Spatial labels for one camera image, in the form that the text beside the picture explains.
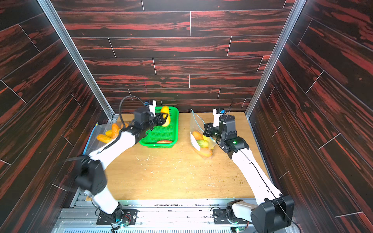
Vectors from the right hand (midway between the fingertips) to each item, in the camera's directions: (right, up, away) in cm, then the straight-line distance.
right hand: (208, 123), depth 78 cm
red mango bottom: (-27, -12, +19) cm, 35 cm away
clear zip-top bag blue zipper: (-77, -6, +33) cm, 84 cm away
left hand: (-23, +6, +7) cm, 25 cm away
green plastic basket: (-31, -9, +33) cm, 46 cm away
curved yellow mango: (-24, +8, +6) cm, 26 cm away
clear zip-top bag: (-1, -14, +13) cm, 19 cm away
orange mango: (+1, -18, +15) cm, 24 cm away
